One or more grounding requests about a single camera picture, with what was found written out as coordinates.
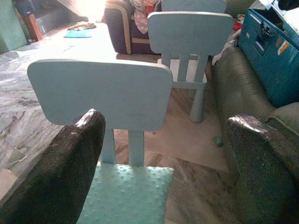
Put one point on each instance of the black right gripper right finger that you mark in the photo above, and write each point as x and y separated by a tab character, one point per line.
264	177

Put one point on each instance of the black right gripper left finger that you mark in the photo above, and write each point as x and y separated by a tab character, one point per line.
53	177

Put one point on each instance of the teal dotted minky pillow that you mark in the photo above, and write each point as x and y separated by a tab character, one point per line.
126	193

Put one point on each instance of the green leather sofa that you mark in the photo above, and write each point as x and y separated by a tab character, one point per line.
238	88

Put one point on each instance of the small green toy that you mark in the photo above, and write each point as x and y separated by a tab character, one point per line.
217	140

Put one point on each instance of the light blue children's chair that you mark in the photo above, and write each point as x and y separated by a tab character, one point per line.
100	93
189	32

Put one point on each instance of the teal storage box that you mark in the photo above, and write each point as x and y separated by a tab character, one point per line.
268	65

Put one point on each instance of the white cloth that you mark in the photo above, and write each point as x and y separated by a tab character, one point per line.
227	46

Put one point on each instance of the light blue children's table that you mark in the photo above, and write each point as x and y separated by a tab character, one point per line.
93	46

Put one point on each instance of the teal mat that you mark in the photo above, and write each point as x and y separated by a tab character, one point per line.
78	34

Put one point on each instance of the yellow cloth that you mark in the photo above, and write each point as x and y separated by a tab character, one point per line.
81	26

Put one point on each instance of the purple armchair with beige trim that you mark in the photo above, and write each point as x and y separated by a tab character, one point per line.
121	30

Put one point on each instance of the pile of colourful clothes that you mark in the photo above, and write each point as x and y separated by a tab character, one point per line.
140	16

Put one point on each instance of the brown wooden furniture post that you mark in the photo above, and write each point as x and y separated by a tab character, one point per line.
33	28

